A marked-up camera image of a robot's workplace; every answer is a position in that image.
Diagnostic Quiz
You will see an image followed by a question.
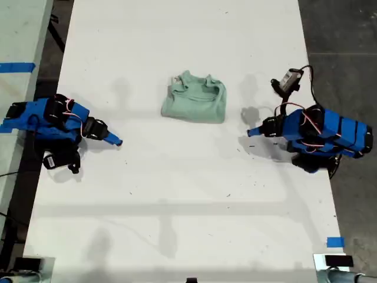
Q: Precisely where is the long blue tape strip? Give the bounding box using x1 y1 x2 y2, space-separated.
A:
0 62 37 74

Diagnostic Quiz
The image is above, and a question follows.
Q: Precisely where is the pale green T-shirt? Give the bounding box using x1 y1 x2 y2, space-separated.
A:
160 70 228 124

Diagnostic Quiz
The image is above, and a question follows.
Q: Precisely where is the black camera stalk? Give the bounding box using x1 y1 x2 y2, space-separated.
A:
278 93 292 117

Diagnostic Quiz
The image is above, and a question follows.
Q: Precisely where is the black camera box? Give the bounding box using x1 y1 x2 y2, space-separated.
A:
270 67 304 97
42 149 82 175

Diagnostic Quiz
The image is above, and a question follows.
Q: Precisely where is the small black box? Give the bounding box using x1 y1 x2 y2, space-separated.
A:
325 255 354 268
14 257 42 271

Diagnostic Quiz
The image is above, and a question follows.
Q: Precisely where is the black camera cable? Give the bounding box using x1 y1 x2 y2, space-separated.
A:
28 114 45 162
299 64 323 108

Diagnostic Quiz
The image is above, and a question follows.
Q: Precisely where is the black metal strut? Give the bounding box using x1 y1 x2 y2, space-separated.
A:
48 13 67 54

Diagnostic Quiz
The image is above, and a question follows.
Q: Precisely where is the white metal plate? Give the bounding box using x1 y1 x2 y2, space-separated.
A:
312 253 348 283

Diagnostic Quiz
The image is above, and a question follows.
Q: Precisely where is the pale grey side table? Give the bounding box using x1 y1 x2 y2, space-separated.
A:
0 0 54 236

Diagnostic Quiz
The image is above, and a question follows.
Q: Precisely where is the grey metal plate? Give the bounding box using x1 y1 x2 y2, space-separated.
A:
22 256 56 283

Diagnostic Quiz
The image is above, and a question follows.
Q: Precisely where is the grey tube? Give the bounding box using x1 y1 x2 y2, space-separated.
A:
316 267 377 283
0 271 45 283

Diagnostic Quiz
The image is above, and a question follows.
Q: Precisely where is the square blue tape piece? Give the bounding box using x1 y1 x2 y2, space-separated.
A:
326 236 345 248

